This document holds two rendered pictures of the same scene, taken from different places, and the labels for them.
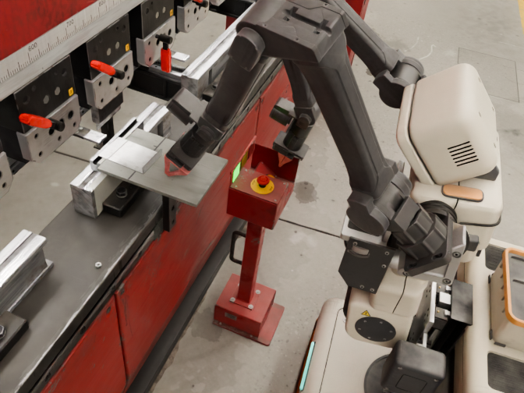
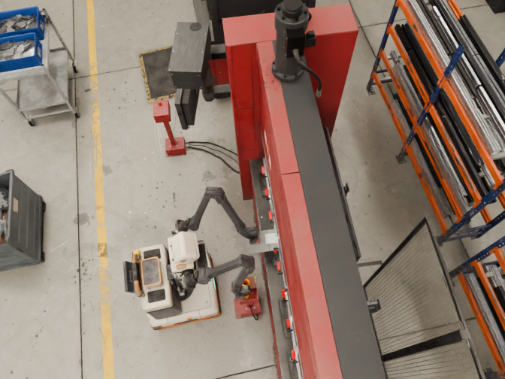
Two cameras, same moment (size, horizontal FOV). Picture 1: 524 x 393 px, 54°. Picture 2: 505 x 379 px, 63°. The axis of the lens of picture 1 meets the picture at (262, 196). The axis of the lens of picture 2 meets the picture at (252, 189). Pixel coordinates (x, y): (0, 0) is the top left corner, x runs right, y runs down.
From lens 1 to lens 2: 306 cm
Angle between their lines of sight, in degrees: 71
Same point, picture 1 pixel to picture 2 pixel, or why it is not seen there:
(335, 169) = not seen: outside the picture
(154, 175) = (261, 235)
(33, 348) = (258, 194)
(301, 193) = not seen: outside the picture
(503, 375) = (156, 253)
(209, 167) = (250, 247)
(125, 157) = (273, 236)
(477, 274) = (166, 283)
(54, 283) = (267, 207)
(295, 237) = (250, 360)
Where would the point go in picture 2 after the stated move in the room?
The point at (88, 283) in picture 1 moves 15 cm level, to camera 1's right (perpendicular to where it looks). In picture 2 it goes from (260, 212) to (243, 218)
